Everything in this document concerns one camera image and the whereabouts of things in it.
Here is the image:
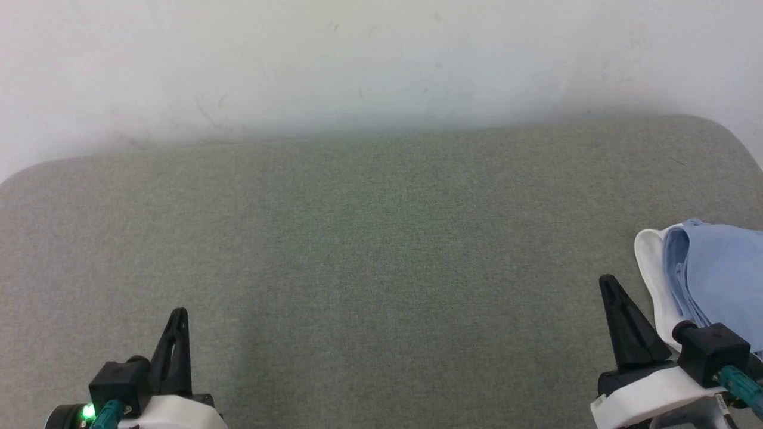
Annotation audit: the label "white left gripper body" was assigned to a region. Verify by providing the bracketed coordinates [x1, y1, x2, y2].
[119, 394, 227, 429]

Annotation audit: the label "teal-plug camera cable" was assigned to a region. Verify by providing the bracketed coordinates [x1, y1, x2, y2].
[89, 400, 124, 429]
[715, 366, 763, 419]

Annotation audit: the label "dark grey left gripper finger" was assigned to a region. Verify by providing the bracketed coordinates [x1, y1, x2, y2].
[149, 308, 182, 397]
[172, 308, 193, 396]

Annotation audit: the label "teal-plug right camera cable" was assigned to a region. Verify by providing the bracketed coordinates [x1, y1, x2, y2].
[715, 366, 763, 419]

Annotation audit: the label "light blue and white shirt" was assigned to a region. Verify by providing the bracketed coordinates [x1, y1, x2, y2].
[634, 219, 763, 358]

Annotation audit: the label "beige fabric ironing board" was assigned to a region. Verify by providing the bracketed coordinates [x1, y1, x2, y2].
[0, 115, 763, 429]

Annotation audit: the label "teal-plug left camera cable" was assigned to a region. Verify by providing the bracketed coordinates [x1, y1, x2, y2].
[89, 400, 124, 429]

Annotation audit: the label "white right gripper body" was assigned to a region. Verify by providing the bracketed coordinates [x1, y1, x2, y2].
[590, 359, 725, 429]

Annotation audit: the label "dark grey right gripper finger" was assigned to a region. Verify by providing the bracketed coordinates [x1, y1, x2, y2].
[600, 275, 643, 369]
[607, 275, 672, 365]

